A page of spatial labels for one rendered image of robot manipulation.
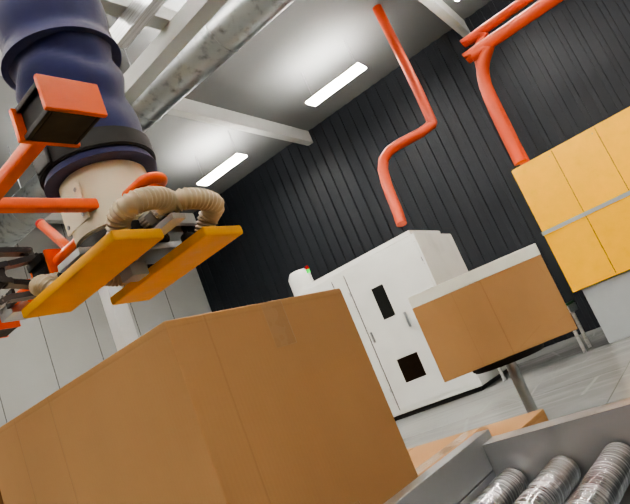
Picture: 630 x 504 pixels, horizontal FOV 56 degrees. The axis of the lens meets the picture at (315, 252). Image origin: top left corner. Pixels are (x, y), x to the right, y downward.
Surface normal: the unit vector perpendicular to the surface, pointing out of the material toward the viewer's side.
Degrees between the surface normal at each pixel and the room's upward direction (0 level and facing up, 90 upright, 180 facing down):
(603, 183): 90
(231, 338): 90
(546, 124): 90
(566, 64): 90
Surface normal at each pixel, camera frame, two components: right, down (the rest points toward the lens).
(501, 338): -0.22, -0.14
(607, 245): -0.55, 0.03
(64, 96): 0.70, -0.43
